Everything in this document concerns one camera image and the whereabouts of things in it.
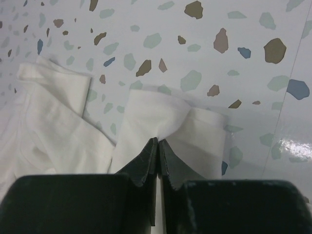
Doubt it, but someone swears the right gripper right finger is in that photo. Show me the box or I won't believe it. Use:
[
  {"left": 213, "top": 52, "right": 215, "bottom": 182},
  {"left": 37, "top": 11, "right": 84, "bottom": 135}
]
[{"left": 158, "top": 140, "right": 312, "bottom": 234}]

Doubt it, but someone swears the white printed t shirt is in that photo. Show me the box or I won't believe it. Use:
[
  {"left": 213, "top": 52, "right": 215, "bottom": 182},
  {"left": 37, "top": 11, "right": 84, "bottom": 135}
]
[{"left": 0, "top": 57, "right": 226, "bottom": 195}]

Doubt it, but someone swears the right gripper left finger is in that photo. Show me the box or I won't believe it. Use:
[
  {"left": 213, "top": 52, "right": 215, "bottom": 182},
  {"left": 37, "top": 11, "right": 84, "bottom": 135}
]
[{"left": 0, "top": 138, "right": 158, "bottom": 234}]

